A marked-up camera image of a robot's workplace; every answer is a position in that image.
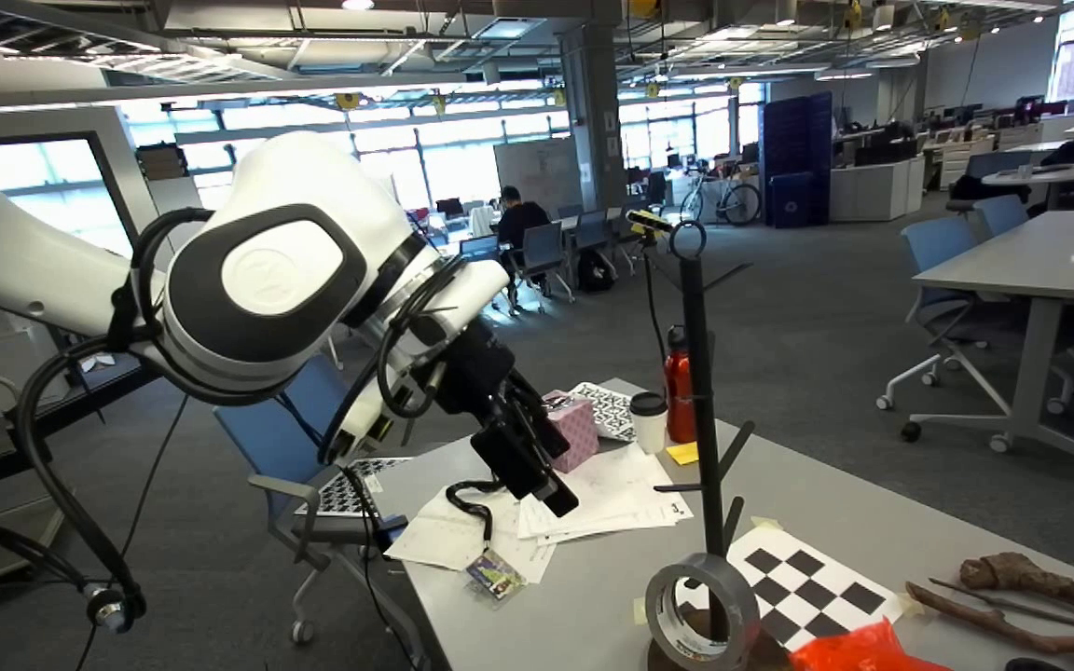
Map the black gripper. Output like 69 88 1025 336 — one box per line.
430 320 583 520

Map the gray masking tape roll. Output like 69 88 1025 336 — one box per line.
640 553 764 671

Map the black stand with wooden base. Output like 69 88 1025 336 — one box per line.
644 217 793 671

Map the pink patterned tissue box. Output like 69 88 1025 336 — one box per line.
544 386 605 472

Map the black white AprilTag sheet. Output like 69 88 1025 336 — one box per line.
565 380 640 448

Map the white cup with black lid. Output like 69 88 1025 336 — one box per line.
626 386 672 458

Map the small colorful card packet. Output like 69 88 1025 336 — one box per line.
461 544 531 605

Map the red water bottle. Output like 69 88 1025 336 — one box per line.
661 323 701 448

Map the blue office chair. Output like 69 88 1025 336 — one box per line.
973 191 1034 242
212 351 439 648
872 217 1017 448
519 220 575 300

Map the white gridded board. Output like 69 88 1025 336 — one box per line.
292 454 393 529

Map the person in black shirt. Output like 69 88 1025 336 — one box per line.
493 181 554 254

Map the black white checkerboard sheet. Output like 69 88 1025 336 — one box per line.
722 518 910 654

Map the orange plastic bag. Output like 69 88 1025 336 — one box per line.
789 616 955 671

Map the blue cabinet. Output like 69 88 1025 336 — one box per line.
758 88 834 232

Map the white low cabinet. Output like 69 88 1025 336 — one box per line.
826 156 927 223

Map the thick brown wooden stick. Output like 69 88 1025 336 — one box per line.
959 549 1074 616

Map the thin brown wooden stick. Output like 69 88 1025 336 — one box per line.
905 579 1074 659

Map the large gray table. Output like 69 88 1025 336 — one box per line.
914 202 1074 482

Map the black camera on thin stand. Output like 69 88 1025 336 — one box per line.
626 205 679 377

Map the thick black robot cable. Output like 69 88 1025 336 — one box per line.
7 208 215 636

